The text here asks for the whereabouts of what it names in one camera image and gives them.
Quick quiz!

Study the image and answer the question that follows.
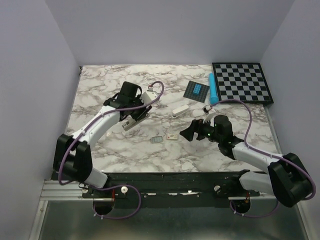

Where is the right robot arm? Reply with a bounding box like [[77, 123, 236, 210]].
[[179, 115, 314, 208]]

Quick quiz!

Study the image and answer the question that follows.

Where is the dark grey lego baseplate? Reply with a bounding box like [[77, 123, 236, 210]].
[[183, 81, 210, 103]]

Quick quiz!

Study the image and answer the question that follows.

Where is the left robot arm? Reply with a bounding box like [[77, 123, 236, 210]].
[[53, 81, 158, 198]]

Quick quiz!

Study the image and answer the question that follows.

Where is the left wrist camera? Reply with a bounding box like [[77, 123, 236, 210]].
[[140, 90, 158, 105]]

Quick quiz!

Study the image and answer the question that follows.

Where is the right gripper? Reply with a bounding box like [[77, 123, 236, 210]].
[[179, 115, 222, 143]]

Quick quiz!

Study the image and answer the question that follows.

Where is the black white chessboard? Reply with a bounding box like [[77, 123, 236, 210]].
[[212, 62, 274, 105]]

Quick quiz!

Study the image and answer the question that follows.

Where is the blue toy microphone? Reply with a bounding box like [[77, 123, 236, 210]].
[[208, 73, 219, 104]]

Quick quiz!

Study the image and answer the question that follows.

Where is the aluminium rail frame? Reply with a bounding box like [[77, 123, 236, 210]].
[[29, 180, 309, 240]]

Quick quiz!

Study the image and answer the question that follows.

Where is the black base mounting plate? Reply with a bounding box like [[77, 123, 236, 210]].
[[81, 172, 260, 209]]

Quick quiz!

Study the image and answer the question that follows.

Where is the white stapler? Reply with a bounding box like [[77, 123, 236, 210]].
[[171, 105, 189, 119]]

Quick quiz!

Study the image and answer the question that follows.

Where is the staple tray with staples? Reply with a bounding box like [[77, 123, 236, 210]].
[[150, 136, 163, 144]]

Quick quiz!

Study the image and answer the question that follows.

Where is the black metal stapler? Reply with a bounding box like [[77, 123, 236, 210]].
[[121, 113, 149, 131]]

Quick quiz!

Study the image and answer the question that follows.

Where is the staple box sleeve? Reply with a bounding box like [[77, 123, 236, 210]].
[[166, 133, 179, 140]]

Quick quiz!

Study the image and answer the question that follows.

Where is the blue lego brick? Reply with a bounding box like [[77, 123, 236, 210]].
[[192, 84, 202, 95]]

